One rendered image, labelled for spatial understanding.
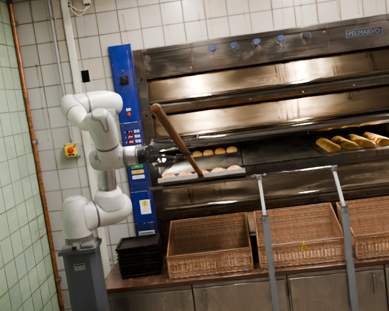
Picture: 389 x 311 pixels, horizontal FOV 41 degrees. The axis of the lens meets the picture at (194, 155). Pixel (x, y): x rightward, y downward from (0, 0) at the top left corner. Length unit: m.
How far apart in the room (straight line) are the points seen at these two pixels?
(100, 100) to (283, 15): 1.58
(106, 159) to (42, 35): 1.88
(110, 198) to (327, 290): 1.49
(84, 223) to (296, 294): 1.41
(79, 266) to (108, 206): 0.35
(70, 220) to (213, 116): 1.38
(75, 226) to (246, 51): 1.73
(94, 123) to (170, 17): 1.75
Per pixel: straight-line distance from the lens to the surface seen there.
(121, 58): 3.80
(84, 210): 2.92
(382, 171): 3.95
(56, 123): 3.97
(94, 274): 2.98
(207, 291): 3.46
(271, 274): 3.36
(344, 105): 3.83
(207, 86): 3.75
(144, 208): 3.87
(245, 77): 3.76
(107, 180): 2.92
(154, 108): 1.51
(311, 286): 3.48
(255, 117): 3.76
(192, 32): 3.78
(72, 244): 2.94
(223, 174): 3.27
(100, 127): 2.19
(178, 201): 3.85
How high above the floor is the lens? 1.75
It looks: 7 degrees down
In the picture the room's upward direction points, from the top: 8 degrees counter-clockwise
